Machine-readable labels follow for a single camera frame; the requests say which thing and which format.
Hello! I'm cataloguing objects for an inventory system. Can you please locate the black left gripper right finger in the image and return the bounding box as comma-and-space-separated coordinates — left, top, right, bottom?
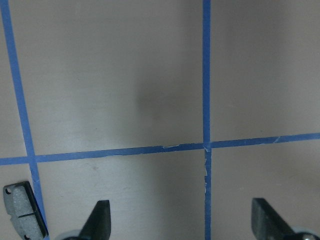
251, 198, 320, 240

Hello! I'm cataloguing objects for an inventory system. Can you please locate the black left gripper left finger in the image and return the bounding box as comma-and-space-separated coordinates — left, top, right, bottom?
56, 200, 110, 240

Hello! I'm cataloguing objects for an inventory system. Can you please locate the black brake pad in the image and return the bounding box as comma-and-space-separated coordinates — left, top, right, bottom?
3, 181, 49, 240

